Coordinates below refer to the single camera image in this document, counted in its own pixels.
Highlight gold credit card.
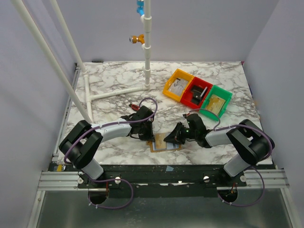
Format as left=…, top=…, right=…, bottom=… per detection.
left=155, top=133, right=166, bottom=145

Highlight mustard yellow card holder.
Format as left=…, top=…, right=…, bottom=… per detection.
left=147, top=133, right=181, bottom=152

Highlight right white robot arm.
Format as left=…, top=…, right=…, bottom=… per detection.
left=163, top=114, right=275, bottom=180

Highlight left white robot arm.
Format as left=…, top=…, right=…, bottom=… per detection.
left=59, top=105, right=154, bottom=180

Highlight gold cards in green bin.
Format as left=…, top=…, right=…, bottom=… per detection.
left=206, top=94, right=225, bottom=115

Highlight cards in yellow bin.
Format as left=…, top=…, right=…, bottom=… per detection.
left=168, top=78, right=188, bottom=96

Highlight red black utility knife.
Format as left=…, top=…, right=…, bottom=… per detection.
left=129, top=104, right=140, bottom=112

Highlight green plastic bin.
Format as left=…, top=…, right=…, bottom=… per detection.
left=200, top=85, right=232, bottom=120

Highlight black items in red bin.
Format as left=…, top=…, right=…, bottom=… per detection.
left=191, top=85, right=208, bottom=105

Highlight red plastic bin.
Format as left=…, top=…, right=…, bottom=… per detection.
left=180, top=77, right=213, bottom=109

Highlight yellow plastic bin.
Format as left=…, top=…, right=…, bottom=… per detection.
left=162, top=69, right=194, bottom=102

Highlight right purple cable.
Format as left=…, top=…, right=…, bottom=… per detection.
left=182, top=108, right=274, bottom=207

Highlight black mounting rail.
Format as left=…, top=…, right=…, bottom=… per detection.
left=47, top=163, right=247, bottom=198

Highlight orange camera on pole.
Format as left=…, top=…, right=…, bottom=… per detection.
left=129, top=34, right=145, bottom=44

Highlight white PVC pipe frame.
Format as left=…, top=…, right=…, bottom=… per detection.
left=11, top=0, right=152, bottom=123

